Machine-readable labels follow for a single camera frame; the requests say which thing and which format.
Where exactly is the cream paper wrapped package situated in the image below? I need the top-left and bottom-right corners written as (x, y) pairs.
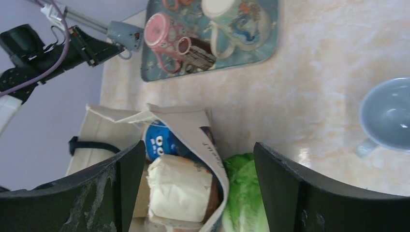
top-left (147, 155), bottom-right (213, 223)

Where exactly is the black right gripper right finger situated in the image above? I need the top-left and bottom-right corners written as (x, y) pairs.
top-left (253, 142), bottom-right (410, 232)

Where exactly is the pink patterned mug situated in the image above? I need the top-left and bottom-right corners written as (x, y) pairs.
top-left (144, 12), bottom-right (199, 73)

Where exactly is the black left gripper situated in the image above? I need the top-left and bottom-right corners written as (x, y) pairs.
top-left (0, 24), bottom-right (124, 91)

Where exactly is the light blue mug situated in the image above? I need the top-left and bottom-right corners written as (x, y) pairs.
top-left (354, 76), bottom-right (410, 158)

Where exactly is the green romaine lettuce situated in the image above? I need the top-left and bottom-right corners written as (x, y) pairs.
top-left (222, 153), bottom-right (269, 232)

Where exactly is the salmon pink mug left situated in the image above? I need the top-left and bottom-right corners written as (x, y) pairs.
top-left (162, 0), bottom-right (195, 12)

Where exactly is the brown striped mug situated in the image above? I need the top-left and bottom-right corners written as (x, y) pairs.
top-left (176, 36), bottom-right (217, 71)

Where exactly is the blue cookie snack bag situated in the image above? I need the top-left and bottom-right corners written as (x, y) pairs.
top-left (143, 120), bottom-right (192, 161)

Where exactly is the cream dragon print mug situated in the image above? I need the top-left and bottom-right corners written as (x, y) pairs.
top-left (201, 0), bottom-right (272, 59)

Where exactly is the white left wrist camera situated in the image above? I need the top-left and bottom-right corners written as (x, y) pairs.
top-left (41, 3), bottom-right (66, 30)

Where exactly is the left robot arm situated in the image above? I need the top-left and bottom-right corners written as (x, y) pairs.
top-left (0, 24), bottom-right (124, 131)

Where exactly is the white ceramic mug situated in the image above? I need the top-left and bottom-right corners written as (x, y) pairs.
top-left (107, 21), bottom-right (144, 60)

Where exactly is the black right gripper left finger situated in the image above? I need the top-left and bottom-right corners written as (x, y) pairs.
top-left (0, 141), bottom-right (146, 232)

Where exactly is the cream canvas tote bag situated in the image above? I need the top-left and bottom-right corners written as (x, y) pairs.
top-left (78, 103), bottom-right (229, 232)

